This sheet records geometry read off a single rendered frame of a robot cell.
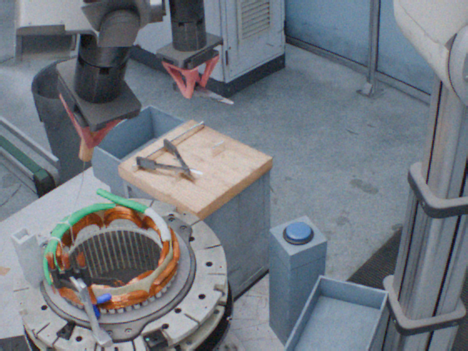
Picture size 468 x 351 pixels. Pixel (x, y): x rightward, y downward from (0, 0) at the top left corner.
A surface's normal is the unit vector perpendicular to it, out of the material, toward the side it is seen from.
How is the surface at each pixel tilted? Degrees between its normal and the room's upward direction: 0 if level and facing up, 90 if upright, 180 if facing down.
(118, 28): 124
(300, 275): 90
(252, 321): 0
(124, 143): 90
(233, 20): 90
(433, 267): 90
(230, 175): 0
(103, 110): 22
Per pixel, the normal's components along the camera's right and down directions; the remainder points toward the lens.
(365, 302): -0.40, 0.58
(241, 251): 0.75, 0.39
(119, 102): 0.26, -0.59
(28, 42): 0.32, 0.47
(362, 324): -0.04, -0.79
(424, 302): 0.15, 0.61
